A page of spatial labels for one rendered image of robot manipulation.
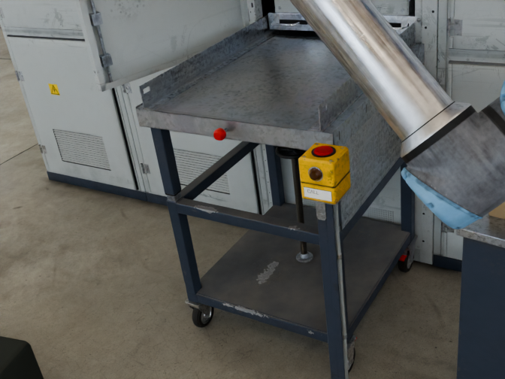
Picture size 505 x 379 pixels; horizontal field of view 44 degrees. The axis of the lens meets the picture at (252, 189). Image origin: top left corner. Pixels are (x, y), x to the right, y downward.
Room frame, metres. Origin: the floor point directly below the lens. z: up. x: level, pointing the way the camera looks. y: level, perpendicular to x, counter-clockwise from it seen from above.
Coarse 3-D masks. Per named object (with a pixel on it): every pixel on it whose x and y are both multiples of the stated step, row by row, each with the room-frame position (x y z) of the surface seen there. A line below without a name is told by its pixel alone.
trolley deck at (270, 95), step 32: (256, 64) 1.95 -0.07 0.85; (288, 64) 1.90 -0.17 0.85; (320, 64) 1.86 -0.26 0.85; (192, 96) 1.73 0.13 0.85; (224, 96) 1.70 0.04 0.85; (256, 96) 1.66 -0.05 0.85; (288, 96) 1.63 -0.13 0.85; (320, 96) 1.59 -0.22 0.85; (160, 128) 1.66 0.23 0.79; (192, 128) 1.59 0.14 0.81; (224, 128) 1.53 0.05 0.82; (256, 128) 1.47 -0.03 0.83; (288, 128) 1.42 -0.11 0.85; (352, 128) 1.44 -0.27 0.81
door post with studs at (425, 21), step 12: (420, 0) 1.92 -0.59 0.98; (432, 0) 1.89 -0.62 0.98; (420, 12) 1.92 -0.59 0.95; (432, 12) 1.89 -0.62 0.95; (420, 24) 1.92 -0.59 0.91; (432, 24) 1.89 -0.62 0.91; (420, 36) 1.92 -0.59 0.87; (432, 36) 1.89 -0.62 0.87; (432, 48) 1.89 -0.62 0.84; (432, 60) 1.89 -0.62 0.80; (432, 72) 1.89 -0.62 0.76; (432, 216) 1.89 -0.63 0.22; (420, 252) 1.91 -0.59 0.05
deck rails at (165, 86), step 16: (240, 32) 2.12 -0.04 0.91; (256, 32) 2.20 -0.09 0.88; (208, 48) 1.96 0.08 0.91; (224, 48) 2.03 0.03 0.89; (240, 48) 2.11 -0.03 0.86; (192, 64) 1.89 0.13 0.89; (208, 64) 1.95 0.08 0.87; (224, 64) 1.98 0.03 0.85; (160, 80) 1.76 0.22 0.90; (176, 80) 1.81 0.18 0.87; (192, 80) 1.86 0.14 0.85; (352, 80) 1.53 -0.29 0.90; (144, 96) 1.70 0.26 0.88; (160, 96) 1.75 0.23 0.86; (336, 96) 1.45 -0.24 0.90; (352, 96) 1.52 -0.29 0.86; (320, 112) 1.37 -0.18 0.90; (336, 112) 1.44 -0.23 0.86; (320, 128) 1.37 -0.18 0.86
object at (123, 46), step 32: (96, 0) 1.97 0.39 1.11; (128, 0) 2.03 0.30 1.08; (160, 0) 2.10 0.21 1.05; (192, 0) 2.17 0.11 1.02; (224, 0) 2.25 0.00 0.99; (96, 32) 1.96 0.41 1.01; (128, 32) 2.02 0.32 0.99; (160, 32) 2.09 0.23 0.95; (192, 32) 2.16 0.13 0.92; (224, 32) 2.24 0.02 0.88; (96, 64) 1.91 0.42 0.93; (128, 64) 2.00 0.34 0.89; (160, 64) 2.07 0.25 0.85
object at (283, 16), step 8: (272, 16) 2.25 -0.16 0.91; (280, 16) 2.23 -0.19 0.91; (288, 16) 2.22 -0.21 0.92; (296, 16) 2.20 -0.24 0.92; (384, 16) 2.01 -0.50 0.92; (392, 16) 2.00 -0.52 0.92; (400, 16) 1.98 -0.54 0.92; (408, 16) 1.97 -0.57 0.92; (304, 24) 2.18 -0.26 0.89; (392, 24) 2.00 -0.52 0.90; (400, 24) 1.98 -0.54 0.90; (408, 24) 1.97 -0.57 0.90; (400, 32) 1.98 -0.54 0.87
